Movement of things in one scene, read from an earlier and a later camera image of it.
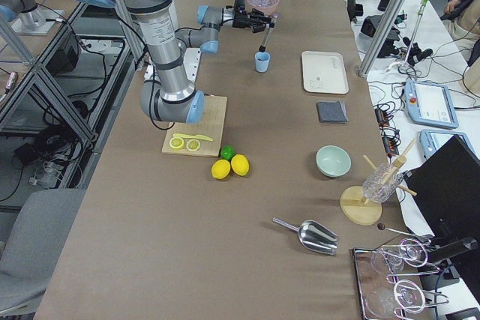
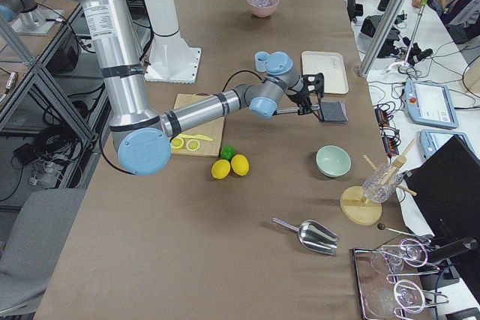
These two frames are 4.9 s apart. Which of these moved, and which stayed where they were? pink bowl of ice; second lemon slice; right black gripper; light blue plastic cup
Moved: right black gripper
Stayed: second lemon slice; pink bowl of ice; light blue plastic cup
